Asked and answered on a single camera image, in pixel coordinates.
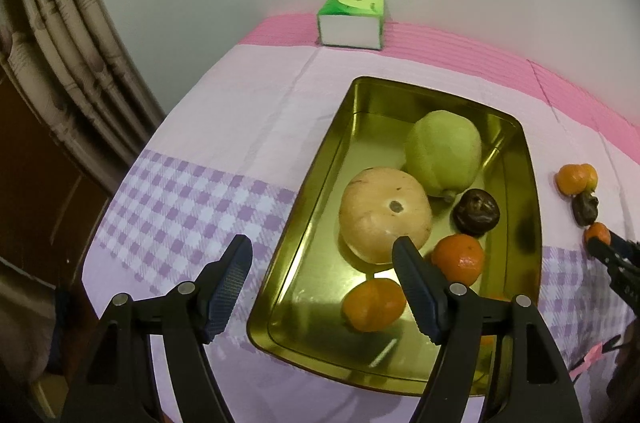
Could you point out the green and white tissue box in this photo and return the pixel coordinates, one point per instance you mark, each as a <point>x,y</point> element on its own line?
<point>350,23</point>

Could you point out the brown wooden cabinet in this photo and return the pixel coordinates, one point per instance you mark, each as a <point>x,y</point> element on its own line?
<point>40,183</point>

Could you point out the dark brown wrinkled fruit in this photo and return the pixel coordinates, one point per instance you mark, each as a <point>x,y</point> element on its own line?
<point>476,212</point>
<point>585,208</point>

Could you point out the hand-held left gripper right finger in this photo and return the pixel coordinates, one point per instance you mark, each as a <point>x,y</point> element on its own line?
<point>420,290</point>

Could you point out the beige patterned curtain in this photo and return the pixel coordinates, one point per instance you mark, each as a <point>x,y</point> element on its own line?
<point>65,43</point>

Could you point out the green guava fruit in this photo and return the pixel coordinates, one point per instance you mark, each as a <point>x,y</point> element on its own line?
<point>442,153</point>

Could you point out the pink and purple checked tablecloth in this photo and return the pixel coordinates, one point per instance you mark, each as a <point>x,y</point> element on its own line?
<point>235,113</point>

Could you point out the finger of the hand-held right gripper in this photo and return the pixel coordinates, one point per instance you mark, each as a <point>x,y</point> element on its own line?
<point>602,252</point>
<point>622,243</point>

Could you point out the beige cloth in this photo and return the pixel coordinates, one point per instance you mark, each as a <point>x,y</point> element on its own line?
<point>22,323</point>

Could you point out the gold metal tin tray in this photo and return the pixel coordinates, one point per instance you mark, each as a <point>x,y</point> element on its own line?
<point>330,213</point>

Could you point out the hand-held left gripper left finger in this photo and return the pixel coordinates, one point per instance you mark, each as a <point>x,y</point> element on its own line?
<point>227,290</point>

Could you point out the large pale yellow round fruit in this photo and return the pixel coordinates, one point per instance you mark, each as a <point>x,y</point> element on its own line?
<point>380,213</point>

